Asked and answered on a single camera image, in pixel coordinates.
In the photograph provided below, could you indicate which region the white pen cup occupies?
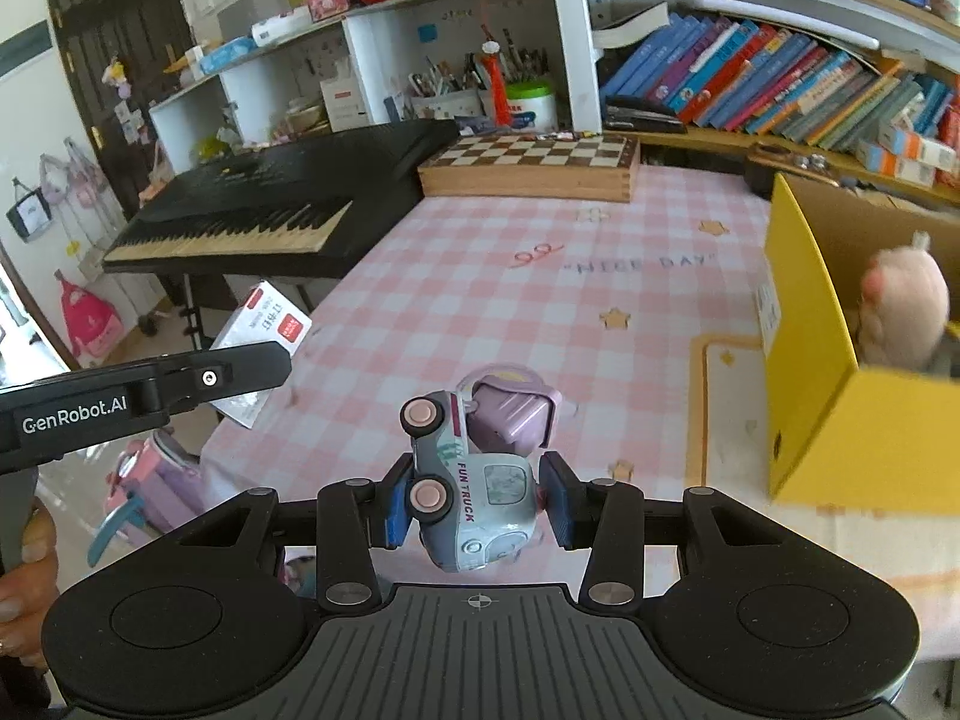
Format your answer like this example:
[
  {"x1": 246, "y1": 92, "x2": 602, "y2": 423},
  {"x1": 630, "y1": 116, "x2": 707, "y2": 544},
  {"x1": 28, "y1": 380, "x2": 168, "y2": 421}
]
[{"x1": 409, "y1": 88, "x2": 485, "y2": 121}]

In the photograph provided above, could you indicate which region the black stapler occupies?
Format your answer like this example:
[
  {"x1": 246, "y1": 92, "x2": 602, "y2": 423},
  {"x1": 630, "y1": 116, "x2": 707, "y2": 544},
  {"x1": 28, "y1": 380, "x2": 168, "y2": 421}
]
[{"x1": 602, "y1": 96, "x2": 687, "y2": 134}]

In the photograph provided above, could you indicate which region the wooden chess board box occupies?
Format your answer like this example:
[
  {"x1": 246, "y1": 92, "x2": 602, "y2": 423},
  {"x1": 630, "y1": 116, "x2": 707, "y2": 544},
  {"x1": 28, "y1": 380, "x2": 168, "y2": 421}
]
[{"x1": 417, "y1": 133, "x2": 641, "y2": 203}]

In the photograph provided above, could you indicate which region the blue tissue box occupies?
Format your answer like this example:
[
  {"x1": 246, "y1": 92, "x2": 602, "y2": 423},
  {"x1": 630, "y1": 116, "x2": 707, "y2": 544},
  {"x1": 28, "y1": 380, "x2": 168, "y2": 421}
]
[{"x1": 199, "y1": 36, "x2": 260, "y2": 76}]

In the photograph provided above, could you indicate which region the row of colourful books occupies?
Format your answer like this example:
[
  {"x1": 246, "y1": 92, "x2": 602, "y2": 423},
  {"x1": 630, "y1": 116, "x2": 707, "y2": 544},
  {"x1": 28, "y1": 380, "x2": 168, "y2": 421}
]
[{"x1": 600, "y1": 11, "x2": 960, "y2": 155}]

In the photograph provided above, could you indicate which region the black electronic keyboard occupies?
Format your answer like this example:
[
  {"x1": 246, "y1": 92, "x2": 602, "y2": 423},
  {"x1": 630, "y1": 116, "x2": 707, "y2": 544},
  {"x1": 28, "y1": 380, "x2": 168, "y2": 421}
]
[{"x1": 101, "y1": 118, "x2": 460, "y2": 280}]

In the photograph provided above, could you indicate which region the toy mixer truck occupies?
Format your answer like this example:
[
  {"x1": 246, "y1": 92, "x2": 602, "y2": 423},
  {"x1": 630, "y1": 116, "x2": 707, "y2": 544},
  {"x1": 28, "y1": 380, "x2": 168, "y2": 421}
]
[{"x1": 399, "y1": 364, "x2": 565, "y2": 575}]

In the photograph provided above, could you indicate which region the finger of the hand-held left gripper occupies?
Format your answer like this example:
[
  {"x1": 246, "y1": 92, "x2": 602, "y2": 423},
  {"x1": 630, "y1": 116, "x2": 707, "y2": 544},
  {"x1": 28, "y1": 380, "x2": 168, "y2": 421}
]
[{"x1": 154, "y1": 341, "x2": 293, "y2": 415}]

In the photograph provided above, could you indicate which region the small orange white box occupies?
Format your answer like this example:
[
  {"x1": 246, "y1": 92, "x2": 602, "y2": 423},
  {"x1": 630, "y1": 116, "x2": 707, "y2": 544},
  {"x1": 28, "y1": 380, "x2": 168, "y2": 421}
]
[
  {"x1": 877, "y1": 124, "x2": 960, "y2": 170},
  {"x1": 855, "y1": 139, "x2": 938, "y2": 188}
]

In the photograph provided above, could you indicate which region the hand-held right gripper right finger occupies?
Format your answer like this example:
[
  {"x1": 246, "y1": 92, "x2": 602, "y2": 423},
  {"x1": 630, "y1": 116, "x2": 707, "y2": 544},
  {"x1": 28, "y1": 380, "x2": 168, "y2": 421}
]
[{"x1": 538, "y1": 451, "x2": 807, "y2": 607}]

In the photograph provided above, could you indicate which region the green-lid jar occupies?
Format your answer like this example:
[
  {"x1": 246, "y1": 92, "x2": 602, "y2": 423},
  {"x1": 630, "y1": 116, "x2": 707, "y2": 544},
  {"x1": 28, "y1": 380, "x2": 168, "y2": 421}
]
[{"x1": 504, "y1": 79, "x2": 560, "y2": 134}]

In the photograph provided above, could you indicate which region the black keyboard stand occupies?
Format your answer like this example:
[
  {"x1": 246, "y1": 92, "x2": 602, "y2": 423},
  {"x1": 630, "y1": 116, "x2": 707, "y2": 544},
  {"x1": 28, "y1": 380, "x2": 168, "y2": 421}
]
[{"x1": 176, "y1": 274, "x2": 226, "y2": 350}]

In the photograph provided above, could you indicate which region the dark wooden door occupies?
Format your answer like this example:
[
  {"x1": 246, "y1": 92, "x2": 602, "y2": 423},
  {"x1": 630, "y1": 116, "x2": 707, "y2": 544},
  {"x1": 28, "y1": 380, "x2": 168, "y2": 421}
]
[{"x1": 45, "y1": 0, "x2": 200, "y2": 226}]

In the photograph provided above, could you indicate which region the yellow cardboard box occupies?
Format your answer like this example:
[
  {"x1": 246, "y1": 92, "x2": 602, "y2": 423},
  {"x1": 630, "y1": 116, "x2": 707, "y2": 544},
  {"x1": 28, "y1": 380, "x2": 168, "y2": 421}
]
[{"x1": 754, "y1": 172, "x2": 960, "y2": 517}]

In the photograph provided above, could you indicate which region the pink toy car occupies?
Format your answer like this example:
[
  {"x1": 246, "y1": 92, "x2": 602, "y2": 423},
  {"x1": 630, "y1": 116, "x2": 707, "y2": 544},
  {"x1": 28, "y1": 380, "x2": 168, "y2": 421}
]
[{"x1": 86, "y1": 427, "x2": 207, "y2": 567}]

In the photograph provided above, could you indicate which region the white bookshelf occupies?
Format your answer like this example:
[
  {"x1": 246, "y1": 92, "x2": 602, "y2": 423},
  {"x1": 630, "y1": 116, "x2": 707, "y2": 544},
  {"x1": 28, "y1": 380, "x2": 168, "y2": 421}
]
[{"x1": 150, "y1": 0, "x2": 960, "y2": 211}]

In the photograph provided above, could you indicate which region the red child backpack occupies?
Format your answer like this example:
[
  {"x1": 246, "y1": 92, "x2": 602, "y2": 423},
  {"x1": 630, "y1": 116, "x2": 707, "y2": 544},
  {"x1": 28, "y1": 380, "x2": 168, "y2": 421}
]
[{"x1": 58, "y1": 270, "x2": 125, "y2": 368}]

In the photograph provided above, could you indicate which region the white flat box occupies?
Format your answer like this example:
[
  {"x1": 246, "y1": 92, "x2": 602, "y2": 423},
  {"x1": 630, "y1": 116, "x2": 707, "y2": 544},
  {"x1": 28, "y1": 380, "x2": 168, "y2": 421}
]
[{"x1": 251, "y1": 6, "x2": 312, "y2": 46}]

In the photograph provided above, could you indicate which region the dark hanging bag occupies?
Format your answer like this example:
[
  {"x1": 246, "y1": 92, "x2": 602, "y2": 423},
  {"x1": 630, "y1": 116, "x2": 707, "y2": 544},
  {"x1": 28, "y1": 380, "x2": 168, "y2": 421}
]
[{"x1": 6, "y1": 178, "x2": 53, "y2": 242}]

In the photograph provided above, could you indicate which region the pink plush toy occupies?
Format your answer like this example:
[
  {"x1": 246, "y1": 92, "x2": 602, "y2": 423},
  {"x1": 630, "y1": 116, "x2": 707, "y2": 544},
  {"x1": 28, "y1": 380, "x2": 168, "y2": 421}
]
[{"x1": 855, "y1": 234, "x2": 950, "y2": 372}]

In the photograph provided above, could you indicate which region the white straws box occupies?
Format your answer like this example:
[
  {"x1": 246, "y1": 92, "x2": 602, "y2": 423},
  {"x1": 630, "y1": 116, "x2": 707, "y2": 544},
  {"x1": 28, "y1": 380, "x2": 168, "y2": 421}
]
[{"x1": 321, "y1": 79, "x2": 372, "y2": 132}]

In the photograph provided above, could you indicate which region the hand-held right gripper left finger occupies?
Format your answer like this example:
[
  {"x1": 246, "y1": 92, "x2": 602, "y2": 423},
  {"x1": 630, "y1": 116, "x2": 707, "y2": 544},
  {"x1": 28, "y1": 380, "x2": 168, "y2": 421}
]
[{"x1": 161, "y1": 456, "x2": 415, "y2": 610}]

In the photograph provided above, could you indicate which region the red white packet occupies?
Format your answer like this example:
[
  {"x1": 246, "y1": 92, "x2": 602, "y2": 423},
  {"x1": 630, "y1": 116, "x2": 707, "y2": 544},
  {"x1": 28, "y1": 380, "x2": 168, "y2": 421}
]
[{"x1": 210, "y1": 279, "x2": 314, "y2": 430}]

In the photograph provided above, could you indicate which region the person's left hand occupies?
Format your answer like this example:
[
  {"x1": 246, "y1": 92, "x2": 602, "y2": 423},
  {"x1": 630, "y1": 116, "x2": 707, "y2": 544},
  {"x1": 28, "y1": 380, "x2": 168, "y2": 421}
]
[{"x1": 0, "y1": 502, "x2": 59, "y2": 661}]

